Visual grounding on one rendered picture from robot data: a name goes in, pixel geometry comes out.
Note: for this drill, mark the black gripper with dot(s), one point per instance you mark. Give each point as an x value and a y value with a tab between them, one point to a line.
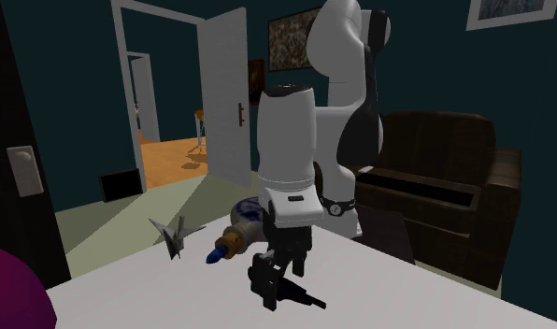
285	237

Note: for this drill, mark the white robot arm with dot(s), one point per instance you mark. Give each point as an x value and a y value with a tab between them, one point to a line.
285	136

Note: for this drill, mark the blue white corked bottle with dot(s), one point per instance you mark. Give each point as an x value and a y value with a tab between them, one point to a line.
246	223

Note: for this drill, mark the dark robot stand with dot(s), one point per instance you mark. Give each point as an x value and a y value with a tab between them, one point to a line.
385	232

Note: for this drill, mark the grey folded plane figure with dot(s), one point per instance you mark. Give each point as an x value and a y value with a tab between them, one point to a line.
174	237

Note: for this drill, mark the wooden stool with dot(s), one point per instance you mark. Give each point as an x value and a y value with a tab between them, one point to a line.
199	125

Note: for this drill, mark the white open door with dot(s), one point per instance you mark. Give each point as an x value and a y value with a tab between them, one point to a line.
224	100

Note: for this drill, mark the dark brown sofa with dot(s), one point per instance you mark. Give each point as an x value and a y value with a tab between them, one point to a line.
447	182

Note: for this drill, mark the grey inner door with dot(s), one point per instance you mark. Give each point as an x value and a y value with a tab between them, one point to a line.
145	100

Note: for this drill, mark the magenta round cushion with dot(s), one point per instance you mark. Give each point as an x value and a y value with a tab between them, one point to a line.
14	296

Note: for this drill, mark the dark door with white plate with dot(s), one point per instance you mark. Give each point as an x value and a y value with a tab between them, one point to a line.
14	91

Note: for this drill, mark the small dark wall picture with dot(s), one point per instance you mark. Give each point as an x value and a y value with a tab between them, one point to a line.
255	82

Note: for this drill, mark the black wall box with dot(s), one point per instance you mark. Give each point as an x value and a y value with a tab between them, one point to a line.
120	185

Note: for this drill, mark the large speckled wall picture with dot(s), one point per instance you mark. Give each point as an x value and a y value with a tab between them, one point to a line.
287	41

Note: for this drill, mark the white framed wall picture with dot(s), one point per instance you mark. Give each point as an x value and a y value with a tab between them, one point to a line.
511	11

